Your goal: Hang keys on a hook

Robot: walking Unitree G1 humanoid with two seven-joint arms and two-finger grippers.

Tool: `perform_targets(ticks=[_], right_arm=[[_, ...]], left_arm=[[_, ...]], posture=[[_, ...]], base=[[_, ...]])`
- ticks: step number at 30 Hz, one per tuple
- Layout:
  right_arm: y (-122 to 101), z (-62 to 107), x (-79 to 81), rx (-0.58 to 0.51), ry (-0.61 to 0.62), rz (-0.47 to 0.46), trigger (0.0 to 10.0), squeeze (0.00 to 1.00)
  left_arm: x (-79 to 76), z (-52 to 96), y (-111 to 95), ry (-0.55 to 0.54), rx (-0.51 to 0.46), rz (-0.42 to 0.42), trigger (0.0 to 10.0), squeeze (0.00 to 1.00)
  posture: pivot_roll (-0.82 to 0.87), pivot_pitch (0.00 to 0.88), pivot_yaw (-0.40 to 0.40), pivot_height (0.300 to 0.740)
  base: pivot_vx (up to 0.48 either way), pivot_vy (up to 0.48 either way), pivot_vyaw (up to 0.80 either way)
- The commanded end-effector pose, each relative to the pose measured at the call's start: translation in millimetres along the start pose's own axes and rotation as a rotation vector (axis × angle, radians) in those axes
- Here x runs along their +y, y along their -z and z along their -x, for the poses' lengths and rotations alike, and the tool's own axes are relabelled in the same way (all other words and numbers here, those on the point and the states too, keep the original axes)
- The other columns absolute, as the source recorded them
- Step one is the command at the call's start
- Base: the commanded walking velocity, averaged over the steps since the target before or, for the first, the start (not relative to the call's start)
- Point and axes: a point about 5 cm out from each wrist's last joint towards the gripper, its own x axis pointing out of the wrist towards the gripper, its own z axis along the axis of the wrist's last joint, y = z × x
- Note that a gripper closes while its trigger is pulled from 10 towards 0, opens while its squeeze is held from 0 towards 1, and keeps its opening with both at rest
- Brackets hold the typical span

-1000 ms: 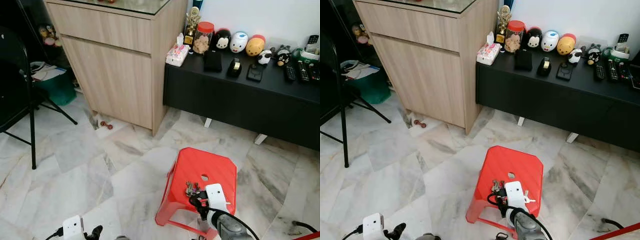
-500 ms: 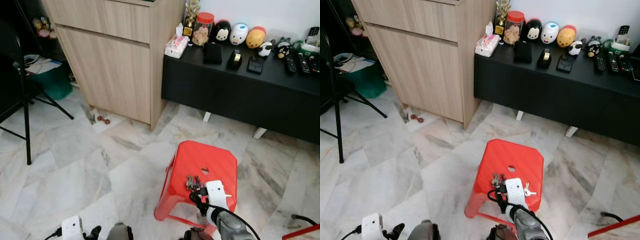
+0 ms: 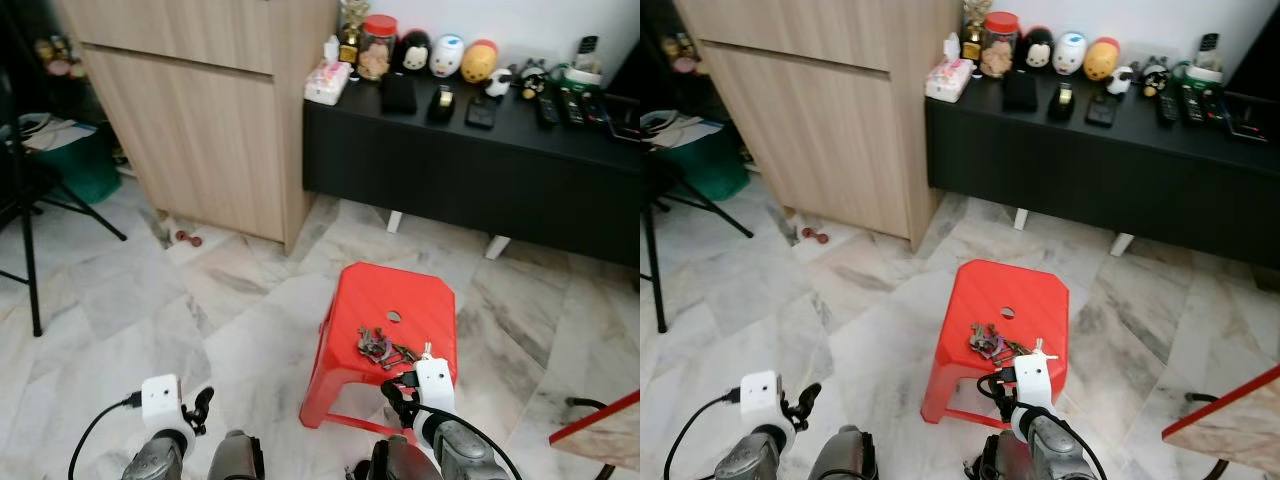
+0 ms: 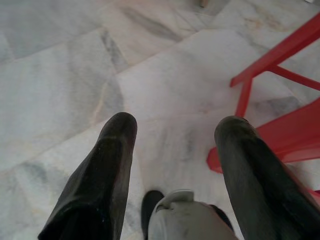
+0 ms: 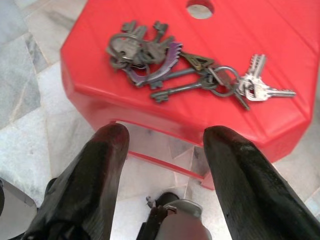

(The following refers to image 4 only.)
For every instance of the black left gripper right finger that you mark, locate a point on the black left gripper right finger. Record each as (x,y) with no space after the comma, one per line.
(257,185)

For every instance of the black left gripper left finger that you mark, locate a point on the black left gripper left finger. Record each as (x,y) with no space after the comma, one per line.
(100,180)

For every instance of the red plastic stool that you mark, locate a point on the red plastic stool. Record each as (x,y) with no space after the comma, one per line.
(287,135)

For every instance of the grey and black robot foot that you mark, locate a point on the grey and black robot foot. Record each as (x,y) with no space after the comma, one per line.
(185,220)

